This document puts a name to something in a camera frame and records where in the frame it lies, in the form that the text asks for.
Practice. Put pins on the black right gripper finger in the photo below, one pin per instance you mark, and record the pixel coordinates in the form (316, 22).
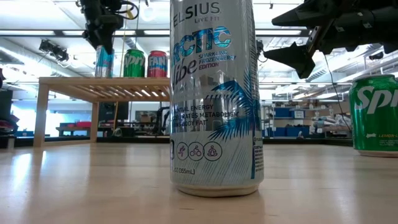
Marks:
(297, 57)
(304, 17)

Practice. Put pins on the blue storage bin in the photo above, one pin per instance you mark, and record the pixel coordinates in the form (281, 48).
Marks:
(292, 132)
(298, 114)
(281, 112)

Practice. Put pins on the red and black bench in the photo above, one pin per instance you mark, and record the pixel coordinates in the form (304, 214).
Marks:
(82, 124)

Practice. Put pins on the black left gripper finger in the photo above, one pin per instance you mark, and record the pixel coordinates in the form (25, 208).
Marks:
(104, 40)

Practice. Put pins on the silver Celsius Arctic Vibe can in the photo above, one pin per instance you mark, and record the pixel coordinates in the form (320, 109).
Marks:
(217, 124)

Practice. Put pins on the wooden slatted shelf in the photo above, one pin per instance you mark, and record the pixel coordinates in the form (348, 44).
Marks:
(93, 81)

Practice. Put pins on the green Sprite can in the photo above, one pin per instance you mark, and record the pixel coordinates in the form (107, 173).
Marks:
(373, 124)
(134, 67)

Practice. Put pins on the background black robot arm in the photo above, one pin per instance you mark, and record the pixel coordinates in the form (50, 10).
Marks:
(160, 119)

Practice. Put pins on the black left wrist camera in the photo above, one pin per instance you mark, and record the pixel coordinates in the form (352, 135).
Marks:
(113, 22)

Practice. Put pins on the black overhead camera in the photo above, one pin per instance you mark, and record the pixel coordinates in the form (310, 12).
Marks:
(260, 48)

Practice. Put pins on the red Fanta can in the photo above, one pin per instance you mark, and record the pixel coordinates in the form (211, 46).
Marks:
(157, 67)

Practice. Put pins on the metal storage rack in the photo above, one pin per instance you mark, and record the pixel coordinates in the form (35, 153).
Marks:
(311, 109)

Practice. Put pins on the black monitor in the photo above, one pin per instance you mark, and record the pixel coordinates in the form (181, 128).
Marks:
(109, 112)

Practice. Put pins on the black ceiling-mounted device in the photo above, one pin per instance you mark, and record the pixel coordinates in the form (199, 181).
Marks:
(54, 50)
(376, 56)

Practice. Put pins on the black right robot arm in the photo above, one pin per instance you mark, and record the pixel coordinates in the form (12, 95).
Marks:
(391, 25)

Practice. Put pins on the blue silver Red Bull can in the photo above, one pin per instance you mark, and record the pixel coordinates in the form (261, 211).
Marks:
(104, 67)

